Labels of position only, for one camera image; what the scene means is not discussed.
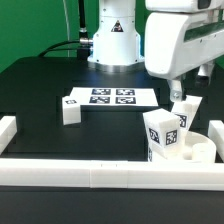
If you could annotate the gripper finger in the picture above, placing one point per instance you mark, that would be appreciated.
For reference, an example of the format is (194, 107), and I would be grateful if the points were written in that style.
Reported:
(176, 91)
(205, 70)

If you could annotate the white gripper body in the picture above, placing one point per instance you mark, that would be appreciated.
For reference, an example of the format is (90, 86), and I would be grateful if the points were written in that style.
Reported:
(167, 54)

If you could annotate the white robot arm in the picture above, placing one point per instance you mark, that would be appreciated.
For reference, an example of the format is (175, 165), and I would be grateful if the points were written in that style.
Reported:
(117, 47)

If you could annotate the white marker sheet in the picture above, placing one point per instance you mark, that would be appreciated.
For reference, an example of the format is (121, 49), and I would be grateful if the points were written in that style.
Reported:
(105, 96)

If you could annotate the white front fence wall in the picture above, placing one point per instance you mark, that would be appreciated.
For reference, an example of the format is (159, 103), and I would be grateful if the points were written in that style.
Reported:
(105, 174)

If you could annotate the black cable connector block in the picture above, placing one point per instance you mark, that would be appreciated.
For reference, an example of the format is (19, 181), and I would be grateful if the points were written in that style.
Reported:
(83, 53)

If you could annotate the white left fence wall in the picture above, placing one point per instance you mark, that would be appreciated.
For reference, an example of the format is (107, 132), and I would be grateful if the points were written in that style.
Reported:
(8, 129)

